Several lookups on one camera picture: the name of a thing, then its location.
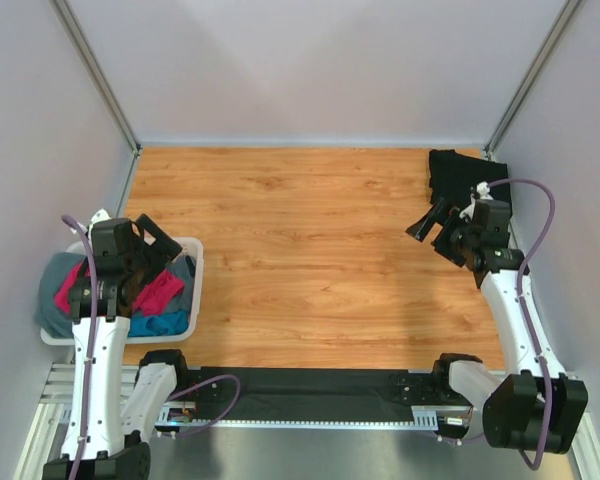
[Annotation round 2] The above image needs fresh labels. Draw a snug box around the slotted cable duct rail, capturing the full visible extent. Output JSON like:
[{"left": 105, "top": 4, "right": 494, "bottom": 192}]
[{"left": 156, "top": 407, "right": 438, "bottom": 432}]

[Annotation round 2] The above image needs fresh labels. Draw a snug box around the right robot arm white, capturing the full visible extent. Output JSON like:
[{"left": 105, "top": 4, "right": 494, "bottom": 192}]
[{"left": 406, "top": 198, "right": 588, "bottom": 454}]

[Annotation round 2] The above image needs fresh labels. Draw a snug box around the blue t-shirt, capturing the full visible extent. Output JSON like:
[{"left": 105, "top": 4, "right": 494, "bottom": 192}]
[{"left": 128, "top": 310, "right": 189, "bottom": 338}]

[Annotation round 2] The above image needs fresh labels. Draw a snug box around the aluminium frame post left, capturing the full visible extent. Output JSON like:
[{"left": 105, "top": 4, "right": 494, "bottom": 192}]
[{"left": 49, "top": 0, "right": 141, "bottom": 155}]

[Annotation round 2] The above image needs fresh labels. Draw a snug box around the white plastic laundry basket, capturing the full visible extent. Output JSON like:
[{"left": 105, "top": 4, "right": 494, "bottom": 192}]
[{"left": 40, "top": 237, "right": 204, "bottom": 346}]

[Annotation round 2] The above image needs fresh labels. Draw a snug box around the aluminium frame post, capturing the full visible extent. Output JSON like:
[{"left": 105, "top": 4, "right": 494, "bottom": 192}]
[
  {"left": 49, "top": 0, "right": 141, "bottom": 155},
  {"left": 483, "top": 0, "right": 585, "bottom": 161}
]

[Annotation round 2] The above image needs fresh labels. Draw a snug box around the grey t-shirt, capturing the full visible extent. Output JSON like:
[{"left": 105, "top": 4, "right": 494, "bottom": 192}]
[{"left": 33, "top": 252, "right": 85, "bottom": 339}]

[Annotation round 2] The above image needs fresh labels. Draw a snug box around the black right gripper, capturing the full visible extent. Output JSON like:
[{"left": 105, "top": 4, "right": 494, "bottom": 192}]
[{"left": 404, "top": 199, "right": 476, "bottom": 268}]

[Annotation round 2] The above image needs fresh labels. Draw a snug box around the black base mat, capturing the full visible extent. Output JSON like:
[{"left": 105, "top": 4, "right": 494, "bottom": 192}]
[{"left": 189, "top": 365, "right": 492, "bottom": 422}]

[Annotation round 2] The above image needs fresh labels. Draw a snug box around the aluminium frame post right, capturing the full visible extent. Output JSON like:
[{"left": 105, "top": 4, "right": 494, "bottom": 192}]
[{"left": 483, "top": 0, "right": 585, "bottom": 161}]

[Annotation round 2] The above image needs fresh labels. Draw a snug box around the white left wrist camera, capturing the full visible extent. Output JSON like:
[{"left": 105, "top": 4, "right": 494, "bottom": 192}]
[{"left": 89, "top": 209, "right": 111, "bottom": 226}]

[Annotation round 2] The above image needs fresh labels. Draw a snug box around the pink t-shirt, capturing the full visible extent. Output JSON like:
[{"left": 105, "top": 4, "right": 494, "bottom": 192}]
[{"left": 54, "top": 258, "right": 194, "bottom": 317}]

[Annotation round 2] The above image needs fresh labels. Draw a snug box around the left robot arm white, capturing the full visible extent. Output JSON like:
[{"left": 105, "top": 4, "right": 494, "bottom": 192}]
[{"left": 42, "top": 214, "right": 191, "bottom": 479}]

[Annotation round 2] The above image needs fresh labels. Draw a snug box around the black t-shirt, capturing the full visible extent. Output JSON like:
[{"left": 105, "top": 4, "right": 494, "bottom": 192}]
[{"left": 429, "top": 150, "right": 509, "bottom": 225}]

